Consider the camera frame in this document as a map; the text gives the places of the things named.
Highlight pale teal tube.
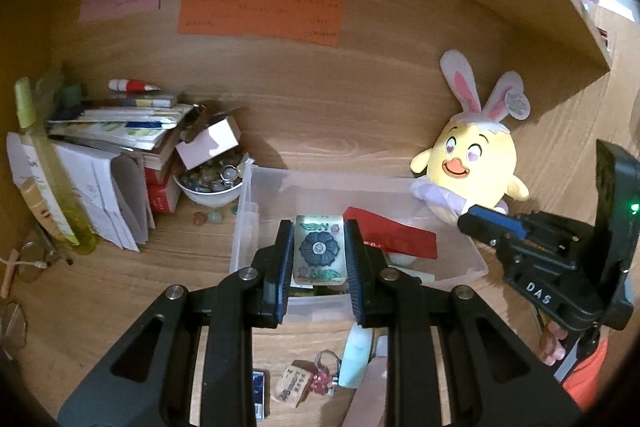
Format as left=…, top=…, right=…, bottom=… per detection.
left=338, top=324, right=373, bottom=389

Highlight orange sticky note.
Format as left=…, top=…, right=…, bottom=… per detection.
left=177, top=0, right=343, bottom=48

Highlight wooden tag keychain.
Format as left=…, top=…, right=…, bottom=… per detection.
left=272, top=364, right=314, bottom=409

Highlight red white marker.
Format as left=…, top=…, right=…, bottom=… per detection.
left=107, top=78, right=160, bottom=93

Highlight eyeglasses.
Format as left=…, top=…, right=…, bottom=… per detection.
left=1, top=239, right=74, bottom=362

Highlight small white cardboard box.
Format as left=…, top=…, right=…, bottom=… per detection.
left=176, top=116, right=241, bottom=170

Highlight white tape roll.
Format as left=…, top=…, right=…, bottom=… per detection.
left=386, top=253, right=416, bottom=268

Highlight pink cream tube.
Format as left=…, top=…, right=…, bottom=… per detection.
left=343, top=357, right=387, bottom=427

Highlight small dark blue box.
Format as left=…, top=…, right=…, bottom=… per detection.
left=253, top=369, right=270, bottom=423

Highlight folded white paper booklet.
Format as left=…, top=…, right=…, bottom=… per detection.
left=6, top=132, right=153, bottom=251

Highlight green glass bottle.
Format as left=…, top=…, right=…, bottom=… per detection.
left=288, top=284, right=348, bottom=298

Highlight red foil pouch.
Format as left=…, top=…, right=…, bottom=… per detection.
left=343, top=207, right=438, bottom=260

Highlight yellow spray bottle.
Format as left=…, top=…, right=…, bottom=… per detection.
left=14, top=77, right=96, bottom=255

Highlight wooden stick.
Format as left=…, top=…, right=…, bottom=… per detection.
left=0, top=248, right=20, bottom=299

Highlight stack of books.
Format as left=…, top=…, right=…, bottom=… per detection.
left=47, top=100, right=233, bottom=185

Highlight yellow chick plush toy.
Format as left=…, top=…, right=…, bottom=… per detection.
left=409, top=50, right=530, bottom=213

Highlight clear plastic storage bin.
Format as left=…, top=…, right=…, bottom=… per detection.
left=230, top=164, right=488, bottom=322

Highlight person's right hand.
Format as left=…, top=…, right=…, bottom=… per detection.
left=539, top=321, right=568, bottom=366

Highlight white bowl of stones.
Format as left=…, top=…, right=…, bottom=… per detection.
left=174, top=148, right=250, bottom=208

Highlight mahjong tile soap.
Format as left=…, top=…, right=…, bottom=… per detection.
left=293, top=215, right=347, bottom=286

